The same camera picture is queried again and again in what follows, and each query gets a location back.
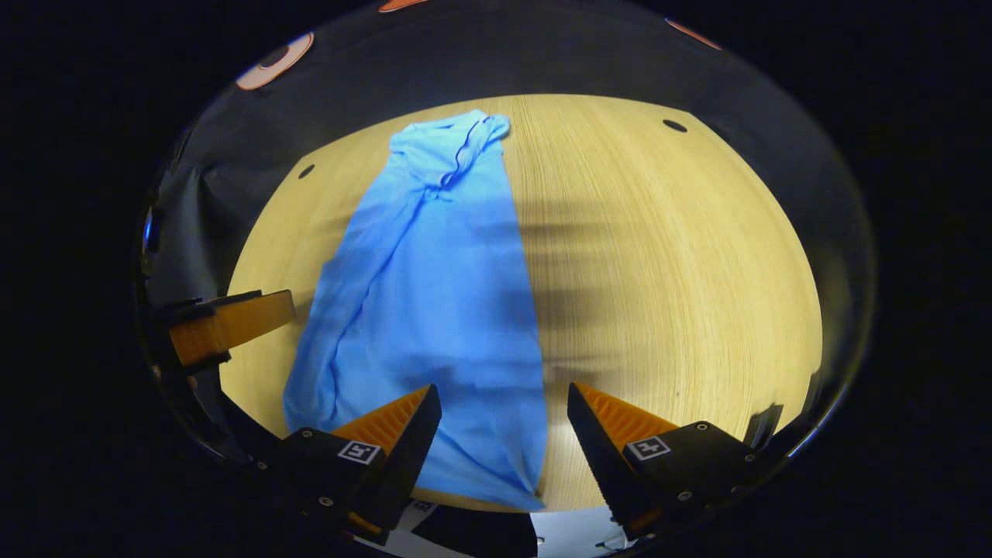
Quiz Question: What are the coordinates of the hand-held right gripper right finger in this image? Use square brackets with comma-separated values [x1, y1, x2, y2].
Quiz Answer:
[567, 381, 777, 542]

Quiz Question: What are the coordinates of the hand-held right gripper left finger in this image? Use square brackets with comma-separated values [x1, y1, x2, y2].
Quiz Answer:
[252, 384, 443, 545]

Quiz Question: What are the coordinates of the light blue polo T-shirt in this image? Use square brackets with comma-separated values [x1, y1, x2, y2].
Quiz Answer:
[283, 108, 549, 512]

